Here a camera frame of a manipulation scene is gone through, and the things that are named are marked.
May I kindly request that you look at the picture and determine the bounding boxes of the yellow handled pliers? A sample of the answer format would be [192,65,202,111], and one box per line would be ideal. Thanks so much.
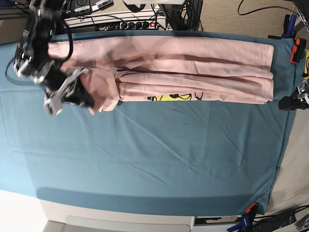
[303,50,309,80]

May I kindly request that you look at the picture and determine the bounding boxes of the orange black clamp upper right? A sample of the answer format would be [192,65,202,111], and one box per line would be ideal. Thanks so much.
[290,38,307,64]

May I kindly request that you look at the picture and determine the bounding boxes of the orange blue clamp lower right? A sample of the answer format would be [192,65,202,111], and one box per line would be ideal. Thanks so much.
[227,203,259,232]

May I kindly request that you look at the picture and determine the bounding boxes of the teal table cloth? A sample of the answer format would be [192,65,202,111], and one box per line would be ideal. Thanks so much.
[0,32,306,216]

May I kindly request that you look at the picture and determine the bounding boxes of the blue clamp top right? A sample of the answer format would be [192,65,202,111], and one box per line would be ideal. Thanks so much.
[267,14,297,40]

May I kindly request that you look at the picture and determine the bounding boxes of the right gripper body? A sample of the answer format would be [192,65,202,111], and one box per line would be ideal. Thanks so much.
[31,62,89,104]

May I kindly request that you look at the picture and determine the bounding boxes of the pink T-shirt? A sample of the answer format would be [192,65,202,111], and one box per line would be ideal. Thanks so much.
[63,36,274,113]

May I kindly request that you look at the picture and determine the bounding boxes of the black power strip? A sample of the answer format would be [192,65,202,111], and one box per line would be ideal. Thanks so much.
[95,21,158,31]

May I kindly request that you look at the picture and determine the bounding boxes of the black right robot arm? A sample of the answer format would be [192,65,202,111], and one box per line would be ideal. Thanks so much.
[13,0,95,114]

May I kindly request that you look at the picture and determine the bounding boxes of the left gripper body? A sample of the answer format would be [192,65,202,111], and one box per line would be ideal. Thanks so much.
[297,79,309,105]

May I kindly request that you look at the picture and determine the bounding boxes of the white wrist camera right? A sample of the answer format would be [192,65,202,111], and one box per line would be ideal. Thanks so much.
[43,98,63,116]

